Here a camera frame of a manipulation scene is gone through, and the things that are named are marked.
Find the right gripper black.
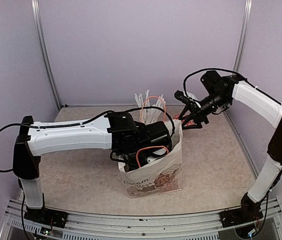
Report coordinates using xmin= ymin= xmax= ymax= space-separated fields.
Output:
xmin=179 ymin=90 xmax=231 ymax=129

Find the white paper takeout bag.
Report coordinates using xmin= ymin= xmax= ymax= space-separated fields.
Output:
xmin=117 ymin=96 xmax=184 ymax=200

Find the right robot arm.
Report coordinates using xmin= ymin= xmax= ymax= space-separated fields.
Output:
xmin=174 ymin=68 xmax=282 ymax=222

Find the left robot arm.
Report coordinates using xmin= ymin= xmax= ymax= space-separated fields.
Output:
xmin=0 ymin=110 xmax=176 ymax=223

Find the red patterned white bowl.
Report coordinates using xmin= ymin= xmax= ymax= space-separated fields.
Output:
xmin=173 ymin=114 xmax=196 ymax=127

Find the white wrapped straws bundle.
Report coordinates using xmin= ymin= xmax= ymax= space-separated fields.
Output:
xmin=134 ymin=89 xmax=167 ymax=125

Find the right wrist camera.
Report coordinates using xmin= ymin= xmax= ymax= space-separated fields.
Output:
xmin=174 ymin=90 xmax=199 ymax=104

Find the right aluminium frame post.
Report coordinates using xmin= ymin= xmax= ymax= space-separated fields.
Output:
xmin=233 ymin=0 xmax=253 ymax=72

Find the aluminium frame post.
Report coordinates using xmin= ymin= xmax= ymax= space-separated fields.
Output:
xmin=233 ymin=0 xmax=253 ymax=72
xmin=31 ymin=0 xmax=63 ymax=111

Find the left aluminium frame post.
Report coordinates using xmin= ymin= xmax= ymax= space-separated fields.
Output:
xmin=31 ymin=0 xmax=63 ymax=111

